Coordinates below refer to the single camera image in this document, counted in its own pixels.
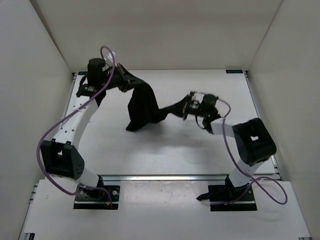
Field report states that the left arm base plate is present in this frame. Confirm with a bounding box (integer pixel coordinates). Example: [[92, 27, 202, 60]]
[[73, 181, 121, 210]]

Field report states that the aluminium right side rail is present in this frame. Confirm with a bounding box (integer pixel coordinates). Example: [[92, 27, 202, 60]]
[[244, 70, 283, 181]]

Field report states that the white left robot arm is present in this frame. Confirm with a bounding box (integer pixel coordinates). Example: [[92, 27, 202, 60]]
[[37, 58, 143, 199]]

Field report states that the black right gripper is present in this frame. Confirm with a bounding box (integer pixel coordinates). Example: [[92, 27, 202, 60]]
[[165, 95, 208, 120]]

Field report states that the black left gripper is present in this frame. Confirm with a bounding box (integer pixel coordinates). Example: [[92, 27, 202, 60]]
[[103, 60, 146, 90]]

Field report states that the left blue corner label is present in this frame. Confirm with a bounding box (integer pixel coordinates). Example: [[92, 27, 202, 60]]
[[77, 71, 88, 76]]

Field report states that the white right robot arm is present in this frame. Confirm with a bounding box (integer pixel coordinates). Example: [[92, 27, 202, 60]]
[[178, 91, 277, 200]]

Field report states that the right blue corner label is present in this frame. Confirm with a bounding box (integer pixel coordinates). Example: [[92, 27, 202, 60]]
[[225, 69, 243, 74]]

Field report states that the blue corner label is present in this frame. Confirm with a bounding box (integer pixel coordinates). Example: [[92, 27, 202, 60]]
[[225, 69, 243, 74], [77, 71, 88, 76]]

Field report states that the aluminium front rail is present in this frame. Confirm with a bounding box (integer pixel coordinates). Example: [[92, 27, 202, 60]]
[[101, 174, 227, 182]]

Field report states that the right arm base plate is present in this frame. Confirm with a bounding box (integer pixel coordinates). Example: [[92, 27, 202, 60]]
[[196, 184, 258, 212]]

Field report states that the black skirt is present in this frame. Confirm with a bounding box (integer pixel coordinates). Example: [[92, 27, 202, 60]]
[[126, 80, 179, 132]]

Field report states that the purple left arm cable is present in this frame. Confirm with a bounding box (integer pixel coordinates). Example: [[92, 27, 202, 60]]
[[36, 46, 118, 196]]

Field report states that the aluminium rail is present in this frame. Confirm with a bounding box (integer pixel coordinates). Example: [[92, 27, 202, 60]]
[[101, 174, 227, 182], [244, 70, 283, 181], [46, 72, 77, 176]]

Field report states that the aluminium left side rail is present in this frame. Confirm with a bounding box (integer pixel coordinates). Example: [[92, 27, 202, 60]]
[[46, 72, 77, 176]]

